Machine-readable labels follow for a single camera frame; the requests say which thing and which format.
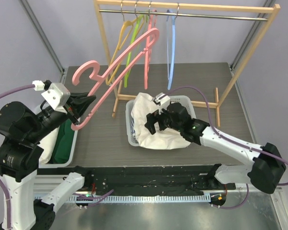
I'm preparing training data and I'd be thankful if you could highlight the wooden clothes rack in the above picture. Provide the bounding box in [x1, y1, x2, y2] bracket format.
[94, 0, 281, 127]

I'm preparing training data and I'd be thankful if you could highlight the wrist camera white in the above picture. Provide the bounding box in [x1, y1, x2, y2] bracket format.
[32, 80, 71, 113]
[153, 93, 170, 114]

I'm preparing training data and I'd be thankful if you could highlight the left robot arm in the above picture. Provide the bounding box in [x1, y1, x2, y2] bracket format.
[0, 93, 96, 230]

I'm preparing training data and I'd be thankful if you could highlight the white basket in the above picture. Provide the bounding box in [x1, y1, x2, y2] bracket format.
[39, 120, 78, 168]
[125, 95, 196, 147]

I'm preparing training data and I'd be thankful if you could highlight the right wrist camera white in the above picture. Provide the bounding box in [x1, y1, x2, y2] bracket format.
[153, 93, 170, 114]

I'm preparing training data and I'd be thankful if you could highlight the white printed garment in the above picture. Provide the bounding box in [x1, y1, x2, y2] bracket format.
[38, 126, 60, 165]

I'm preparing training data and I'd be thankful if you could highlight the lime green hanger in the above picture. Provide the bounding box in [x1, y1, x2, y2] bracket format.
[123, 3, 149, 87]

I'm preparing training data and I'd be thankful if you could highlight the yellow hanger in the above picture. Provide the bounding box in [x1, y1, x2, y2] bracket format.
[105, 3, 144, 86]

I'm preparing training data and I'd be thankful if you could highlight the white tank top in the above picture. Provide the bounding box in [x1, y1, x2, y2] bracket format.
[132, 92, 191, 150]

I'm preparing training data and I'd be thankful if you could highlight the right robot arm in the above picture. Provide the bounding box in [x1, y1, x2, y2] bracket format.
[144, 103, 286, 194]

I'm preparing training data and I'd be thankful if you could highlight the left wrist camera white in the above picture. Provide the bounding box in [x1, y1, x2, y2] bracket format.
[32, 80, 71, 113]

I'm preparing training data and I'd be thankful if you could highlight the dark green garment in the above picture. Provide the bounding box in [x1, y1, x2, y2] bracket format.
[51, 120, 75, 164]

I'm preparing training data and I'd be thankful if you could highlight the pink hanger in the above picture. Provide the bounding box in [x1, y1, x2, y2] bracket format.
[71, 28, 159, 131]
[144, 4, 154, 90]

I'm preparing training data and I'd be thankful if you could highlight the light blue hanger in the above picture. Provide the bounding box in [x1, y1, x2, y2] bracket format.
[166, 9, 176, 90]

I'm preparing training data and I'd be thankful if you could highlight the white slotted cable duct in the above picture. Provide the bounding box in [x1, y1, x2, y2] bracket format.
[67, 194, 211, 204]

